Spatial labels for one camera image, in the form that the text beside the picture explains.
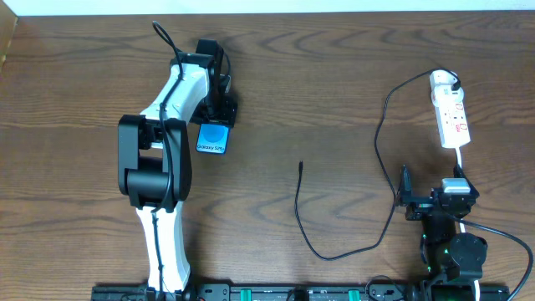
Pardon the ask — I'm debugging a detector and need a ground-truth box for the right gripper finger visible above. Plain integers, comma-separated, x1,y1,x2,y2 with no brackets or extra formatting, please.
396,165,413,205
453,164,479,196

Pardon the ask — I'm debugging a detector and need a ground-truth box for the blue screen Galaxy smartphone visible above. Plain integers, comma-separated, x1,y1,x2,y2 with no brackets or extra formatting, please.
196,124,230,155

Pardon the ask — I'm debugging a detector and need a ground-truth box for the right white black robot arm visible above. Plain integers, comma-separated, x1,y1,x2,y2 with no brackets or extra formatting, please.
395,166,488,300

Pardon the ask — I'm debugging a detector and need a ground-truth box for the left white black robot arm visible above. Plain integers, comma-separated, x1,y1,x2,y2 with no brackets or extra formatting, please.
118,39,237,299

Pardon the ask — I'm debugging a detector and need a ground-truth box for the white power strip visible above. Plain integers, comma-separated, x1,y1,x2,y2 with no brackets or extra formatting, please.
430,70,471,149

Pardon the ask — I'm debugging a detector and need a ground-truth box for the white USB wall charger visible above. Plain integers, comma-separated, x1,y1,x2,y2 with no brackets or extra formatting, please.
431,84,464,107

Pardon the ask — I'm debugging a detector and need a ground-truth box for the black USB charging cable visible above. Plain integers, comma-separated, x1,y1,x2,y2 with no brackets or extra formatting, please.
293,68,462,262

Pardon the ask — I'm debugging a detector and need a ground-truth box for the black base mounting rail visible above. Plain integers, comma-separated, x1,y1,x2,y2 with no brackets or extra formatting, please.
90,283,511,301

